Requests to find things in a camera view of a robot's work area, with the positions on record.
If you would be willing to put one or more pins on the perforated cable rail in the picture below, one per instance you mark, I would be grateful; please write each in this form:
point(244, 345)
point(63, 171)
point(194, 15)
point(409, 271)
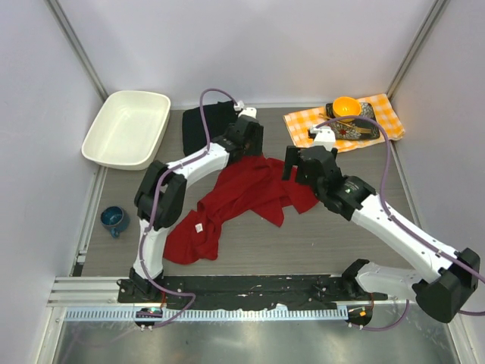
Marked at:
point(148, 314)

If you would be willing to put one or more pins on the orange bowl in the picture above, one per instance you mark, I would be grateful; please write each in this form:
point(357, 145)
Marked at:
point(346, 107)

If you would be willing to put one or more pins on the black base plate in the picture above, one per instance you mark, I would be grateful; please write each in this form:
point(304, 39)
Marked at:
point(246, 292)

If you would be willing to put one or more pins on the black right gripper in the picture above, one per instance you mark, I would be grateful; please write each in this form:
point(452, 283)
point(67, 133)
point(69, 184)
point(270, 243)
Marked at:
point(292, 159)

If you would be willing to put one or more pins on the blue ceramic mug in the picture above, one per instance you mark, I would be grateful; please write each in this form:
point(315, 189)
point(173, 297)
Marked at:
point(115, 220)

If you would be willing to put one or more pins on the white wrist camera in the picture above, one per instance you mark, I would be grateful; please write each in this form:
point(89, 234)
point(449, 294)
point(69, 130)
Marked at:
point(322, 136)
point(242, 110)

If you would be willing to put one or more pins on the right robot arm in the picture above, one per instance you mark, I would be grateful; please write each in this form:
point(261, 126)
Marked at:
point(441, 279)

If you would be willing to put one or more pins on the folded black t-shirt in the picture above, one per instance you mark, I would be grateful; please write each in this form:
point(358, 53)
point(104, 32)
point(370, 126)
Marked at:
point(218, 118)

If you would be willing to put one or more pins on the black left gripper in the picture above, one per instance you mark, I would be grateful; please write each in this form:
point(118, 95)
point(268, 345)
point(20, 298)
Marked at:
point(256, 146)

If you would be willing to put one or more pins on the red t-shirt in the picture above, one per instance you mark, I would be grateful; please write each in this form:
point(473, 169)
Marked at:
point(253, 184)

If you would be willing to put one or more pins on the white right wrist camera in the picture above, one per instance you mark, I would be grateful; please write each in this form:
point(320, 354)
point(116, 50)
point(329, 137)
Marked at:
point(322, 136)

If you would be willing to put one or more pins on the white rectangular tray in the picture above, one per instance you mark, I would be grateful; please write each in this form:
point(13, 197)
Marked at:
point(127, 132)

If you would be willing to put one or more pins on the yellow checkered cloth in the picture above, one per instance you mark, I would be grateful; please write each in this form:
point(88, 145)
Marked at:
point(298, 123)

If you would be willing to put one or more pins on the black floral plate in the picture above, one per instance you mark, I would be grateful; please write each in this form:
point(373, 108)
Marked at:
point(346, 133)

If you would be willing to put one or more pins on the wooden chopstick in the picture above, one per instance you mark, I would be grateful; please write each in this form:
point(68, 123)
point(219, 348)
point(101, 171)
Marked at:
point(347, 124)

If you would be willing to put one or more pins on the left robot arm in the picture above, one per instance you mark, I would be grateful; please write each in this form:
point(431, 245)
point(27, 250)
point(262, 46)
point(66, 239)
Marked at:
point(160, 197)

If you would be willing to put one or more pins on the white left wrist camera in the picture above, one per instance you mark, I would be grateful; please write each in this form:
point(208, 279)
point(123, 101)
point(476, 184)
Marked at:
point(242, 110)

